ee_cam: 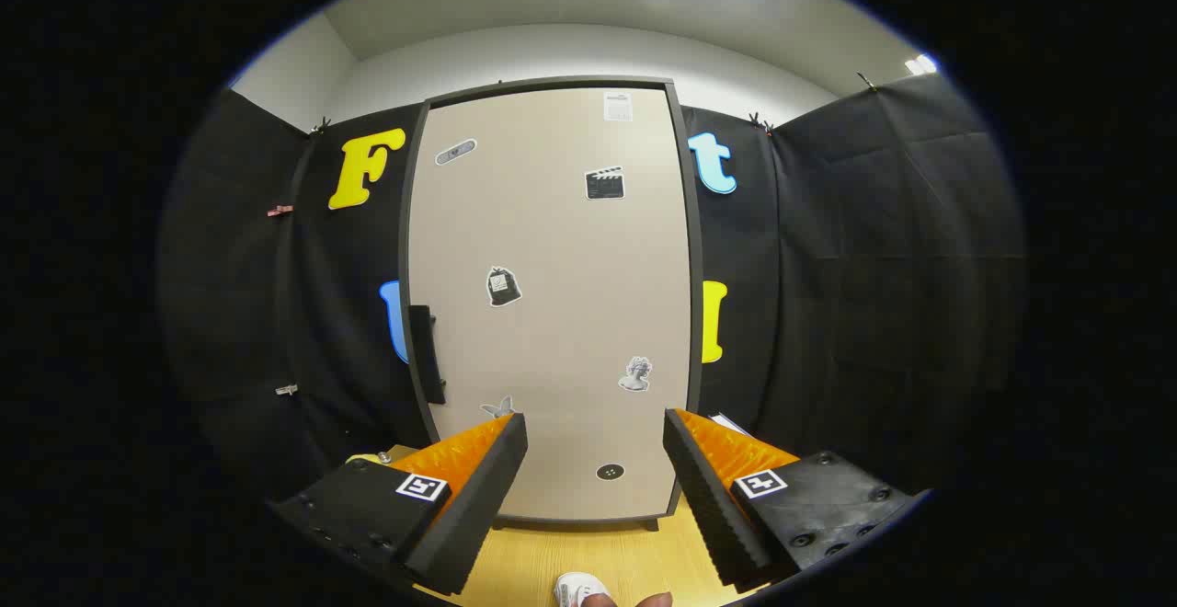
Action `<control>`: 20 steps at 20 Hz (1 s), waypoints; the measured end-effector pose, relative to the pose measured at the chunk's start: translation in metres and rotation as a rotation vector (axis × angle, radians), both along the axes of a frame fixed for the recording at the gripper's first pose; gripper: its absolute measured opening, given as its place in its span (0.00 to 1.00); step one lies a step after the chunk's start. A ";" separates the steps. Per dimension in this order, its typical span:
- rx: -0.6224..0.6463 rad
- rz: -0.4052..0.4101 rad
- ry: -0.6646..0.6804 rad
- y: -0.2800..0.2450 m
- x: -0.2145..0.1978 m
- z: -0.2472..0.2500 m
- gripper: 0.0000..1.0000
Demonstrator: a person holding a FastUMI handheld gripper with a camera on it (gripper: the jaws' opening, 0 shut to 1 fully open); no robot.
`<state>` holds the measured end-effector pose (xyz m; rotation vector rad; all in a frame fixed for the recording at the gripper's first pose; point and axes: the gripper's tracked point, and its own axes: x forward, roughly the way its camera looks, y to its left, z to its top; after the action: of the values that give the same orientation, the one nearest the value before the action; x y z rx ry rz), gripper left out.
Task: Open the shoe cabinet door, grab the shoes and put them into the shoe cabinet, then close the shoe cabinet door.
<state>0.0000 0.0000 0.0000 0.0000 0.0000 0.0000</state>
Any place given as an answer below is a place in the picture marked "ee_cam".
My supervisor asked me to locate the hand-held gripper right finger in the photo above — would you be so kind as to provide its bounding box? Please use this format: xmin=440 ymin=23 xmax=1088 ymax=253
xmin=662 ymin=407 xmax=930 ymax=590

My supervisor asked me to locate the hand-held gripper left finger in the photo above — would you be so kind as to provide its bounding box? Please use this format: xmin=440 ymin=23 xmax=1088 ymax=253
xmin=267 ymin=412 xmax=530 ymax=597

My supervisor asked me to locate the white shoe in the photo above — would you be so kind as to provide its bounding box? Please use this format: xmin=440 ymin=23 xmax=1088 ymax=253
xmin=554 ymin=573 xmax=613 ymax=607

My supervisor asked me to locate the black door handle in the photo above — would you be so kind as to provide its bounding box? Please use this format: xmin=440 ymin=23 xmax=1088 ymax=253
xmin=408 ymin=305 xmax=448 ymax=406

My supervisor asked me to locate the grey shoe cabinet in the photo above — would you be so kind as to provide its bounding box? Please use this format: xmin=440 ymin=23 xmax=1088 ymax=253
xmin=397 ymin=76 xmax=707 ymax=533

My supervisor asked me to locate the beige shoe cabinet door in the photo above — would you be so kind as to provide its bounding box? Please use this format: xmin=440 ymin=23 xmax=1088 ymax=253
xmin=407 ymin=83 xmax=692 ymax=523

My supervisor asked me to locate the black backdrop cloth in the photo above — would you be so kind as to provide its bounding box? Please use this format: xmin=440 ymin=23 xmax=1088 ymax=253
xmin=156 ymin=72 xmax=1026 ymax=507

